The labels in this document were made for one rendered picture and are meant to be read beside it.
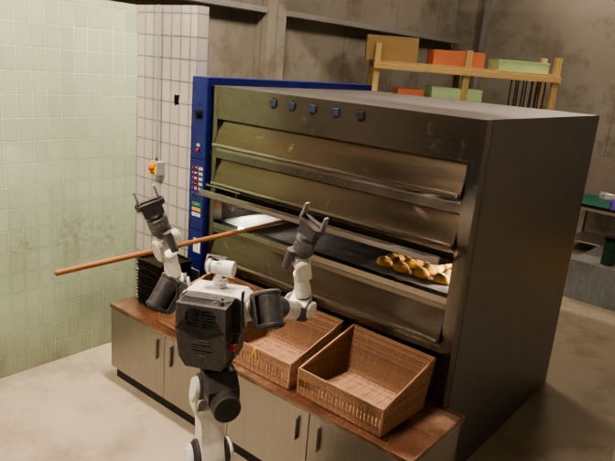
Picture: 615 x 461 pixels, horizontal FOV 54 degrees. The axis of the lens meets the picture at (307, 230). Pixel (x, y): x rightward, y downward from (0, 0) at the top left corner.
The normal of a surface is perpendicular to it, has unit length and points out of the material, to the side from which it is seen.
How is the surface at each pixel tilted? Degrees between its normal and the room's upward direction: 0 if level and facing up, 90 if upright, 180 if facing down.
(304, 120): 90
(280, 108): 90
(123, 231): 90
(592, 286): 90
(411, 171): 70
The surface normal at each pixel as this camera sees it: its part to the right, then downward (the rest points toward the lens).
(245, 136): -0.58, -0.18
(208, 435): 0.40, 0.17
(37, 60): 0.77, 0.23
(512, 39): -0.67, 0.14
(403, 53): -0.06, 0.26
